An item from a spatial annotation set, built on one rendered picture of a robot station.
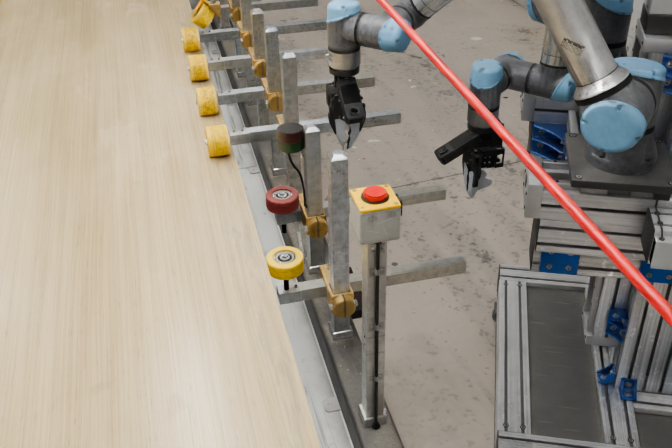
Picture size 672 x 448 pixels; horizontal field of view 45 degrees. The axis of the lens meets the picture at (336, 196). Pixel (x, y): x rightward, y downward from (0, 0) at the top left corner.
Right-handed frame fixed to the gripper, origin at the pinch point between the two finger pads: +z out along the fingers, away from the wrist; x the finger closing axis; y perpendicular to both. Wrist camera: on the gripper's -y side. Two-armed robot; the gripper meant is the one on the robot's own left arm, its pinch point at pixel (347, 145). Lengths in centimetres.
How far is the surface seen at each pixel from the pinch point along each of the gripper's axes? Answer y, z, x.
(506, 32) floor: 302, 99, -179
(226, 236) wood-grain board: -18.9, 8.6, 32.6
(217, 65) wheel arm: 68, 4, 25
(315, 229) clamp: -13.7, 13.8, 11.4
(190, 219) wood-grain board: -10.0, 8.5, 39.9
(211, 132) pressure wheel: 17.6, 0.9, 31.6
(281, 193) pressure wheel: -5.7, 7.5, 17.8
